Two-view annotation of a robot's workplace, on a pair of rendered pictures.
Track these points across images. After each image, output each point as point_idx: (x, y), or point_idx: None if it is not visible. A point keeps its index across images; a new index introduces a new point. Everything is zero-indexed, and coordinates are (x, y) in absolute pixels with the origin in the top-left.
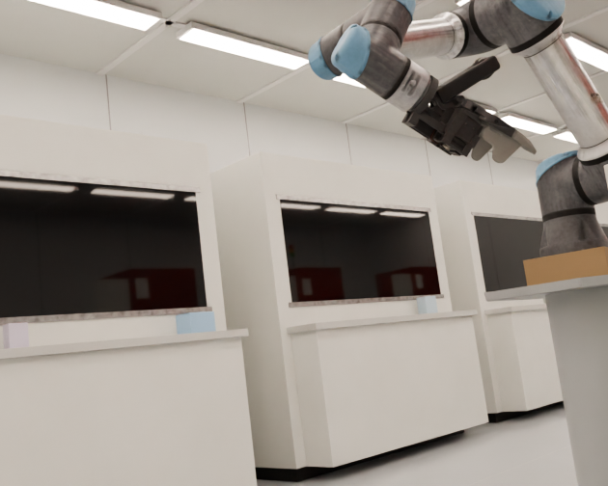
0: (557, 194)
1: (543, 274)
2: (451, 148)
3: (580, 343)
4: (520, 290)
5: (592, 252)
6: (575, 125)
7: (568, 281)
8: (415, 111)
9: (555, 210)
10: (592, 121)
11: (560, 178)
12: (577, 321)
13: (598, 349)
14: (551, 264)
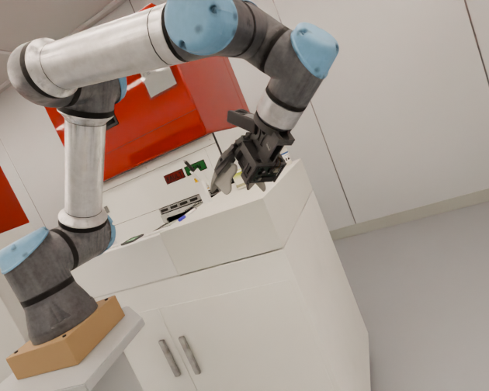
0: (57, 265)
1: (86, 341)
2: (268, 174)
3: (129, 384)
4: (112, 355)
5: (110, 302)
6: (94, 196)
7: (138, 323)
8: (289, 132)
9: (60, 281)
10: (102, 193)
11: (57, 250)
12: (120, 367)
13: (136, 380)
14: (88, 329)
